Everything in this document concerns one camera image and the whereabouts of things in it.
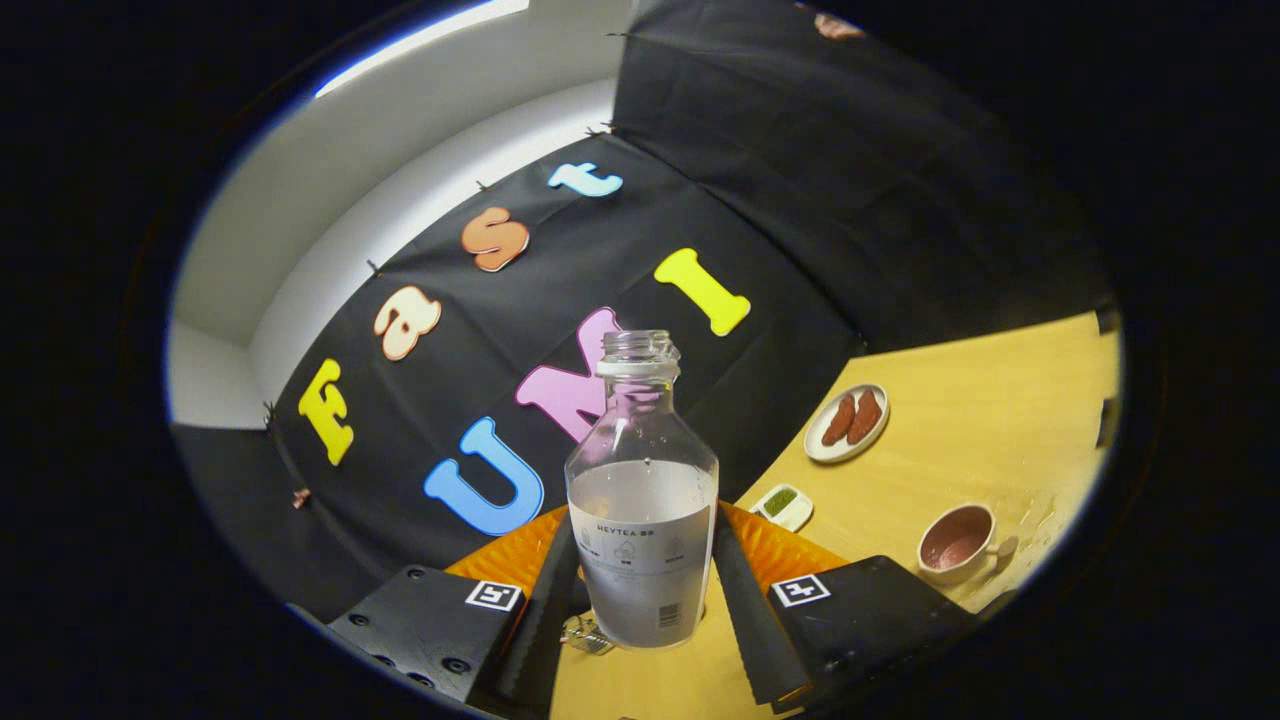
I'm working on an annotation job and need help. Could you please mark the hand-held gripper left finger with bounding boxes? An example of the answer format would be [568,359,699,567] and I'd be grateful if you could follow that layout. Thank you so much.
[328,505,583,716]

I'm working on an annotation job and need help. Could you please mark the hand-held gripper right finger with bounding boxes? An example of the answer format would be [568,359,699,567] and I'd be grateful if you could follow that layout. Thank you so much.
[712,503,981,713]

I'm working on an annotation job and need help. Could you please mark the clear juice bottle white label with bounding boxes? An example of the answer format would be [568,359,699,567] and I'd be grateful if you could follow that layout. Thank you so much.
[565,329,720,651]

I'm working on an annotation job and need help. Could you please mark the beige cup with wooden handle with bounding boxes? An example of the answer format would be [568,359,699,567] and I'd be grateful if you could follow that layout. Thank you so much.
[917,503,1019,586]

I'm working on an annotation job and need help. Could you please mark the small white square dish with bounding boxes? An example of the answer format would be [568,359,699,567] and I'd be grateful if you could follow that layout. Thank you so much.
[750,484,814,533]

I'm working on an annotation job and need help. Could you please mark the round white plate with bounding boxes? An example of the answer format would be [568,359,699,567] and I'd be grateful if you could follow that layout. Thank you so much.
[804,384,890,465]

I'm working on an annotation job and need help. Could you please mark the red sausage piece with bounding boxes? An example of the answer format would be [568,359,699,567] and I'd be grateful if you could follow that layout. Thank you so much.
[847,389,884,445]
[822,393,858,447]

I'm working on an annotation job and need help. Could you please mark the wooden table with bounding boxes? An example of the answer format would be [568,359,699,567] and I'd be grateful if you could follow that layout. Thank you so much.
[550,310,1123,720]

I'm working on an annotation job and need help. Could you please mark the black backdrop cloth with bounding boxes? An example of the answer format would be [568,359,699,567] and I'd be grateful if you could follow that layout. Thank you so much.
[170,0,1116,621]

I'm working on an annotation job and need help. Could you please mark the metal wire basket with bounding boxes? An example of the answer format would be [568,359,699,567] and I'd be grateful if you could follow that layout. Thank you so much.
[560,612,616,656]

